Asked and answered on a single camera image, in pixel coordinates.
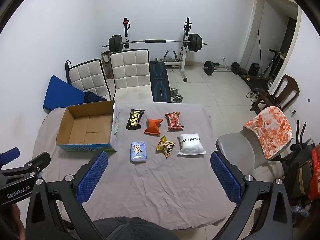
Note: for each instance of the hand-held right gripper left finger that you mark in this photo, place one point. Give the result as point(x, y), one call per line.
point(92, 172)

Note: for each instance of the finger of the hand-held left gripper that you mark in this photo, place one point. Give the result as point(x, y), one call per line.
point(10, 154)
point(37, 161)

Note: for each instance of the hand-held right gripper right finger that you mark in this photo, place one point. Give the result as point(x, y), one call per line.
point(225, 177)

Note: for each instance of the cardboard box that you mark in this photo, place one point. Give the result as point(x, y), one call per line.
point(85, 130)

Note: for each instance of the white soft packet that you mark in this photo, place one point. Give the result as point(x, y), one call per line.
point(192, 145)

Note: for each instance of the light blue tissue pack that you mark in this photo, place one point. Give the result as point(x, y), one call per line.
point(138, 152)

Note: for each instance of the yellow cartoon snack packet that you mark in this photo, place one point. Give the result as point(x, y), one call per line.
point(165, 146)

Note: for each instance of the black snack packet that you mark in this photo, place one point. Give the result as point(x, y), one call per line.
point(135, 119)

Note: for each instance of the red snack packet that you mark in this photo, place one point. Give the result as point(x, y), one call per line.
point(174, 121)

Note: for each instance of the orange snack packet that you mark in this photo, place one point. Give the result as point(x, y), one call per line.
point(153, 127)

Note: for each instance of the grey office chair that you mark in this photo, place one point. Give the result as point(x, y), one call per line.
point(237, 152)

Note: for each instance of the grey table cloth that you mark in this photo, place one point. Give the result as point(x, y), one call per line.
point(160, 185)

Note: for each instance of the orange floral towel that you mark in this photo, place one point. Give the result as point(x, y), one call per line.
point(271, 130)

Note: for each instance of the dark grey fleece clothing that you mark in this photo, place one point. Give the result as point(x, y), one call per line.
point(135, 228)

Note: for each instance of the blue foam mat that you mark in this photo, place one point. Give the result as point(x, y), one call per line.
point(63, 93)

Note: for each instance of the dark blue cloth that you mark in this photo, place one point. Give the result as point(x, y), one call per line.
point(95, 97)

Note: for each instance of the black exercise bike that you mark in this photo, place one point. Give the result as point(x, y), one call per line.
point(300, 170)

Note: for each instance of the pair of white shoes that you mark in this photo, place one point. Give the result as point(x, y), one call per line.
point(252, 96)

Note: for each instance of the red plastic bag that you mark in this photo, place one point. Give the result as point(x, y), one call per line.
point(315, 175)

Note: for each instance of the white quilted chair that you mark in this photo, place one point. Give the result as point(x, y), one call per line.
point(130, 70)
point(87, 76)

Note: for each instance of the brown wooden stump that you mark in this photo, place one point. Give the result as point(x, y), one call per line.
point(108, 67)

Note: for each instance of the short barbell with black plates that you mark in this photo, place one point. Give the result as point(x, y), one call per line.
point(208, 67)

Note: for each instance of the black weight bench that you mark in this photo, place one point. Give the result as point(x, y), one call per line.
point(160, 82)

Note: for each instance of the dark wooden chair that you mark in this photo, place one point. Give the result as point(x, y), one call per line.
point(290, 85)

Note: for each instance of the white barbell rack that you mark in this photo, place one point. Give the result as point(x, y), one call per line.
point(185, 55)

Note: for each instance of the long barbell with black plates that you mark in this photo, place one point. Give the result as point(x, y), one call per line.
point(155, 40)

